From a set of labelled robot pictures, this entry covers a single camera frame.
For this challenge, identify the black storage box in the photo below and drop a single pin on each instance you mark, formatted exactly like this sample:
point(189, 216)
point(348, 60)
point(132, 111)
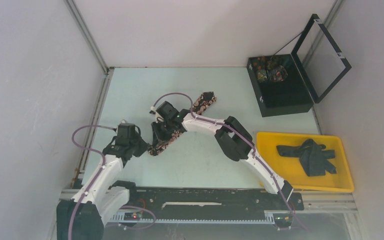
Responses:
point(279, 98)

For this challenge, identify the rolled patterned tie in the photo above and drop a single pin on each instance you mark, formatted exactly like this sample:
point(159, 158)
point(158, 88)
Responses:
point(262, 76)

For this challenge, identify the dark green tie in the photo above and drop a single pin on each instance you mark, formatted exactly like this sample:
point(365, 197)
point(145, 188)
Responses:
point(314, 158)

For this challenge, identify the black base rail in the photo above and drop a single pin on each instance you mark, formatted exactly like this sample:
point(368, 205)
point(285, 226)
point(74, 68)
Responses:
point(211, 204)

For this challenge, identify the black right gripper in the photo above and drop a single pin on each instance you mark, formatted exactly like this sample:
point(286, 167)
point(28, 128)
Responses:
point(157, 136)

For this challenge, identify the yellow plastic tray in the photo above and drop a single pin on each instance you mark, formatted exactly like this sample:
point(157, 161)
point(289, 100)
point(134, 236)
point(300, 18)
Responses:
point(290, 168)

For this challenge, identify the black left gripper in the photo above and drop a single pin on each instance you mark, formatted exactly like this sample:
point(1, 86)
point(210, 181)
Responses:
point(143, 147)

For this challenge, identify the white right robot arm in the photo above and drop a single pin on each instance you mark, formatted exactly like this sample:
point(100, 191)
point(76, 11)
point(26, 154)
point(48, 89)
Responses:
point(235, 142)

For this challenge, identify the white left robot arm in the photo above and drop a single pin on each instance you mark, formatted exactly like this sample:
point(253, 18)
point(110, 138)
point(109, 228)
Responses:
point(85, 215)

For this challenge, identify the black framed box lid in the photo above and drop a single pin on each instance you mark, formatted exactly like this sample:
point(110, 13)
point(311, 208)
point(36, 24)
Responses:
point(320, 61)

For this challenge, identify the floral rose pattern tie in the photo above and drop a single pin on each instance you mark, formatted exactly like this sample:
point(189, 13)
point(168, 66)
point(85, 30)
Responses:
point(204, 101)

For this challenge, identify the rolled dark tie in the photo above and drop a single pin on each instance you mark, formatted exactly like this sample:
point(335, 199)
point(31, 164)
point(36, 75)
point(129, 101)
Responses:
point(273, 62)

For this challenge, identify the rolled colourful tie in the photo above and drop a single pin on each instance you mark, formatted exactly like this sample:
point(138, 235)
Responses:
point(278, 74)

